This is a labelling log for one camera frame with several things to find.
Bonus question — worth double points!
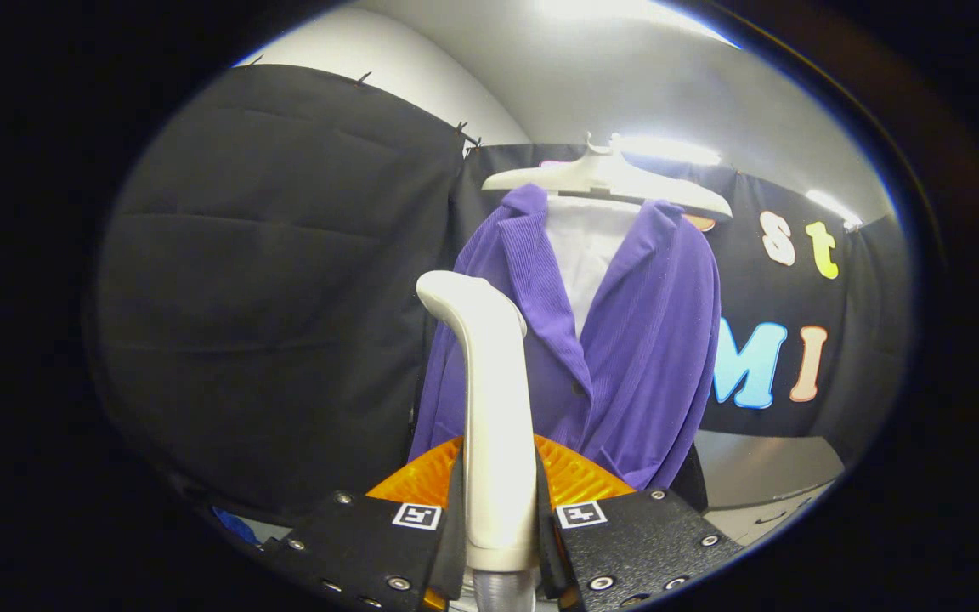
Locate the blue object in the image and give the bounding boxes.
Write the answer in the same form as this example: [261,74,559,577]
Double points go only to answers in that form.
[211,506,262,546]

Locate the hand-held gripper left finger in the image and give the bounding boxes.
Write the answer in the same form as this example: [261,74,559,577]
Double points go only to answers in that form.
[262,436,467,612]

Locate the purple jacket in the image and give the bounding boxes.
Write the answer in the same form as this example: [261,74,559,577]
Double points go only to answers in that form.
[409,184,722,491]

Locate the grey drawer cabinet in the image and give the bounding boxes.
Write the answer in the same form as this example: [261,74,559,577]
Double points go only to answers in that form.
[693,429,846,546]

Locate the white clothes hanger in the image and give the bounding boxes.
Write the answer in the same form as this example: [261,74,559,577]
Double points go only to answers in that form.
[481,132,734,223]

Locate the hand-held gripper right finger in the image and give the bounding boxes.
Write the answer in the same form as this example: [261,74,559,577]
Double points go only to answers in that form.
[532,435,745,612]

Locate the white garment steamer head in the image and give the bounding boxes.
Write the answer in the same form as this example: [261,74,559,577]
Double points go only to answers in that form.
[416,270,541,573]

